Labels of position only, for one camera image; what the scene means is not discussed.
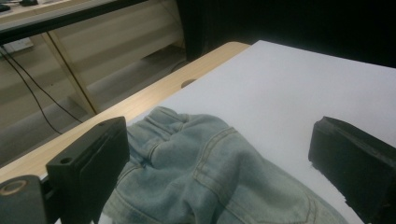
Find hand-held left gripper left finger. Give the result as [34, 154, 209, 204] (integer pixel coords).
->
[45, 116, 131, 224]

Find black curtain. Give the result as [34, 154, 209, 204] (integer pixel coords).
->
[175, 0, 396, 69]

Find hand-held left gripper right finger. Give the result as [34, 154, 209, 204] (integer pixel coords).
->
[307, 116, 396, 224]

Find white wall socket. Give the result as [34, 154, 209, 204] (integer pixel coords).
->
[2, 36, 35, 54]

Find light blue denim jeans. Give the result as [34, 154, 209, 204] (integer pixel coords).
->
[102, 105, 350, 224]

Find black hanging cable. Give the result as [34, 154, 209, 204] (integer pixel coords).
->
[0, 50, 64, 135]
[1, 46, 84, 124]

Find black horizontal bar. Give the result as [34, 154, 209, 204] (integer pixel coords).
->
[0, 0, 148, 46]

